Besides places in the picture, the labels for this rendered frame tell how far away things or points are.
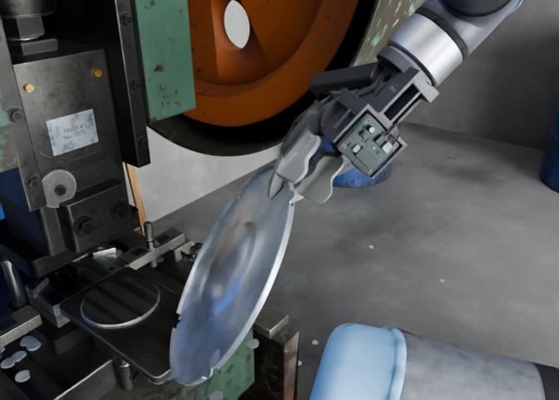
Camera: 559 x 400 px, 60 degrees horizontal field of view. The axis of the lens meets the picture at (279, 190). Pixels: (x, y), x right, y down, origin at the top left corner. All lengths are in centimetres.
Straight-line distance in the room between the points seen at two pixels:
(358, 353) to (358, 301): 176
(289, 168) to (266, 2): 43
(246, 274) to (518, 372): 33
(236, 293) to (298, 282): 157
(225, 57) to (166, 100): 25
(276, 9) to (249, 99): 17
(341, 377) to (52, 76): 56
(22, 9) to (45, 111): 13
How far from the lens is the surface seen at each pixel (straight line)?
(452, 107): 398
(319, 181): 57
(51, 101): 73
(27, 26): 77
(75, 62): 74
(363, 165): 53
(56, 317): 90
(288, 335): 100
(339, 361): 31
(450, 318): 207
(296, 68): 85
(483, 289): 227
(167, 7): 77
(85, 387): 87
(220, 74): 102
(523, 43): 377
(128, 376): 88
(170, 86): 79
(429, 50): 54
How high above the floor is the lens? 131
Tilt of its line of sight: 27 degrees down
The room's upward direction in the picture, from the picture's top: straight up
